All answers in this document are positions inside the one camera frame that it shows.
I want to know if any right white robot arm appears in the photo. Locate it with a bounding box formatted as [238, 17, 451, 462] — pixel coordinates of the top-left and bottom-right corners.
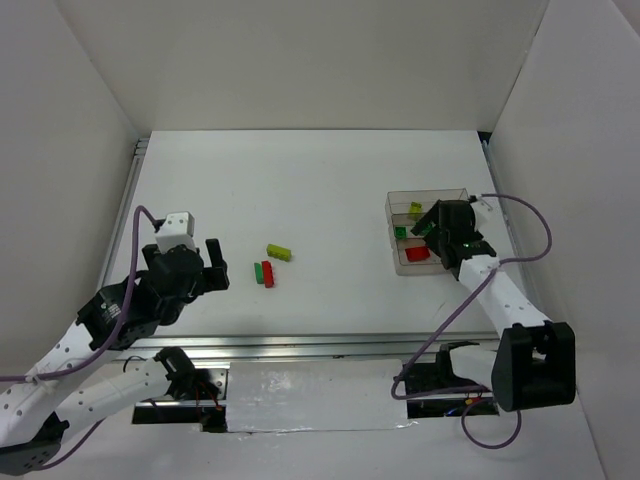
[391, 195, 576, 412]

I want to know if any long green lego brick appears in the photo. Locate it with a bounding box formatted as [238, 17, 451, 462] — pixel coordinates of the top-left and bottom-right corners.
[254, 262, 264, 284]

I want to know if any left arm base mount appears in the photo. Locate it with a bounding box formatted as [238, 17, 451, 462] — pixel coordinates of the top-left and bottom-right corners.
[132, 347, 228, 433]

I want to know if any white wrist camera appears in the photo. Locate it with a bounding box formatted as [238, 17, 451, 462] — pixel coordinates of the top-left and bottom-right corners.
[154, 211, 197, 254]
[469, 195, 494, 230]

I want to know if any long yellow-green lego brick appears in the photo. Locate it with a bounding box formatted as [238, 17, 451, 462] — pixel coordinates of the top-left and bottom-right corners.
[266, 244, 292, 262]

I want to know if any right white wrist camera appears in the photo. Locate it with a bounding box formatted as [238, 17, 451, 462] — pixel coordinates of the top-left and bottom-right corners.
[469, 195, 494, 230]

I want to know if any small yellow-green lego brick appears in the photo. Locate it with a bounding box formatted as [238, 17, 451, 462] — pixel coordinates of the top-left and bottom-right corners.
[407, 202, 423, 222]

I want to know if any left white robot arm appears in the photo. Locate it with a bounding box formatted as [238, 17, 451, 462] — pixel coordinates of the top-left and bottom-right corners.
[1, 239, 229, 476]

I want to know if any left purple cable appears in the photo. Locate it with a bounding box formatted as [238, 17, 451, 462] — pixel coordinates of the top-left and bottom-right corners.
[0, 205, 169, 471]

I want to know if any white tape cover plate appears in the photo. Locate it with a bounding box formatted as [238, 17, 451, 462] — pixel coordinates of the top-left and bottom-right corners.
[226, 359, 411, 433]

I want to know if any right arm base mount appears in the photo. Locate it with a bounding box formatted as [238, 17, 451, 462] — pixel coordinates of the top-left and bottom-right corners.
[402, 341, 491, 419]

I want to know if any long red lego brick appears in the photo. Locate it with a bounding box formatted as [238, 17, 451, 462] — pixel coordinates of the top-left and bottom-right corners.
[261, 260, 275, 288]

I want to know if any green square lego brick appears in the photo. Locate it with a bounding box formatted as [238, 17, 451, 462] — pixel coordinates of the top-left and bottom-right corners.
[394, 226, 407, 239]

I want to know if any clear compartment container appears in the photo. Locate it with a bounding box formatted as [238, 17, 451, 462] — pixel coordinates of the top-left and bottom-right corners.
[385, 189, 496, 276]

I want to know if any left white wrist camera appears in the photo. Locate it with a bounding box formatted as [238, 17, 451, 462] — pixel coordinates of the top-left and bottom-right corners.
[154, 211, 197, 254]

